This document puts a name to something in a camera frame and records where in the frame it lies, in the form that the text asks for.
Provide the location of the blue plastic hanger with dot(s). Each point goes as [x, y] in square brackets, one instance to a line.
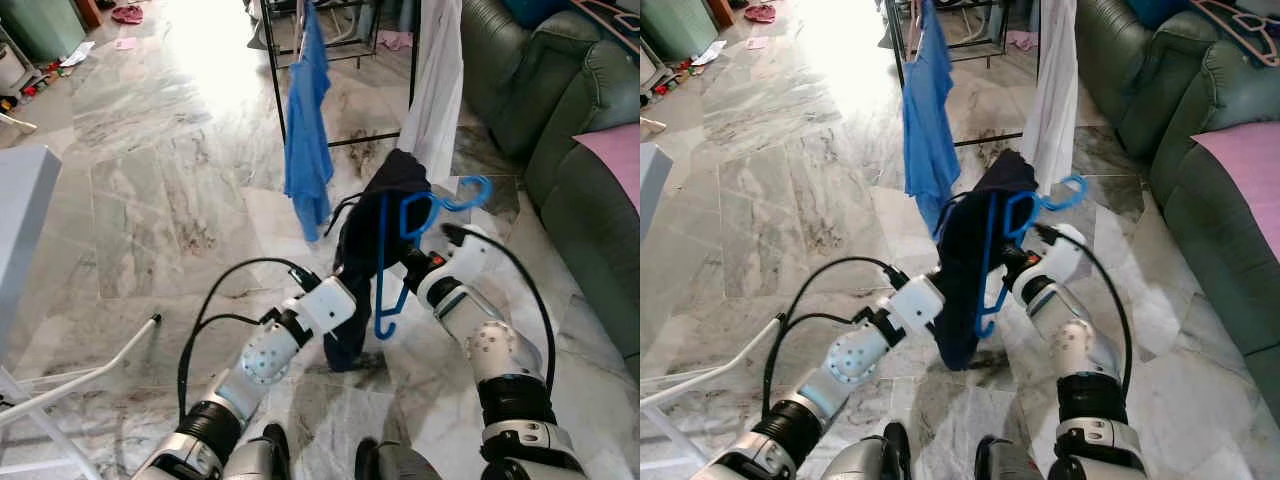
[381, 270]
[990, 260]

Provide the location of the dark navy garment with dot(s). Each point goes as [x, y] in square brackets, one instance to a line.
[360, 260]
[965, 270]

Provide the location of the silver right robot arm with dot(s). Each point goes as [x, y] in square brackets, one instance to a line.
[1085, 350]
[495, 350]

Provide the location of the pink plastic hanger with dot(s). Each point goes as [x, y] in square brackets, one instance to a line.
[1240, 25]
[610, 25]

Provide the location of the black metal drying rack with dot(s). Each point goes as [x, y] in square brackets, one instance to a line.
[350, 139]
[897, 50]

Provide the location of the blue t-shirt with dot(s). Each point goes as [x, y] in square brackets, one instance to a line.
[930, 130]
[308, 130]

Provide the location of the green leather sofa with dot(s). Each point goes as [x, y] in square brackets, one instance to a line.
[590, 260]
[1230, 290]

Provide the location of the white shirt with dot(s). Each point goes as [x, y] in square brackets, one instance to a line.
[435, 100]
[1055, 100]

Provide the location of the robot right leg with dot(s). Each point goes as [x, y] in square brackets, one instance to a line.
[1010, 465]
[392, 465]

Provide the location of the robot leg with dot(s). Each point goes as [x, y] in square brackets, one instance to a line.
[255, 462]
[1010, 465]
[865, 462]
[392, 465]

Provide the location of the pink mat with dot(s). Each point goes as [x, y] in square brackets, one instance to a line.
[615, 165]
[1245, 190]

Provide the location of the light pink cloth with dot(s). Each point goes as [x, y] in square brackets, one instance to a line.
[1022, 40]
[394, 40]

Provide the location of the robot left leg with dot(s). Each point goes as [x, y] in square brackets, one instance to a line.
[255, 462]
[865, 462]

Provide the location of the white tube leg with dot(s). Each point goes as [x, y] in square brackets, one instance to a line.
[18, 123]
[652, 126]

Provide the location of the white shelf with bins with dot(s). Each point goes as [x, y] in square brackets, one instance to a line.
[655, 75]
[15, 70]

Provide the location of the pink paper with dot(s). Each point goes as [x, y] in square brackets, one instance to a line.
[757, 44]
[125, 44]

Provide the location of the green laundry hamper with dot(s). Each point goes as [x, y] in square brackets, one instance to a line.
[45, 25]
[675, 25]

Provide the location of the white paper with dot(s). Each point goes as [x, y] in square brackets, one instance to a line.
[77, 54]
[709, 53]

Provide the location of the dark pink crumpled cloth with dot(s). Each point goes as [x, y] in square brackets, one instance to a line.
[127, 14]
[760, 14]

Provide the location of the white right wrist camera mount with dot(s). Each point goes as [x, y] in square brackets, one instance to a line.
[1062, 258]
[470, 255]

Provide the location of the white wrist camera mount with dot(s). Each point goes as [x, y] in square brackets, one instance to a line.
[328, 305]
[470, 255]
[918, 305]
[1062, 258]

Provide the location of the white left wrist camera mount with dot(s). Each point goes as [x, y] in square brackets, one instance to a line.
[918, 305]
[328, 305]

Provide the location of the brown wooden post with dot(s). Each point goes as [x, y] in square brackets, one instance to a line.
[720, 12]
[90, 12]

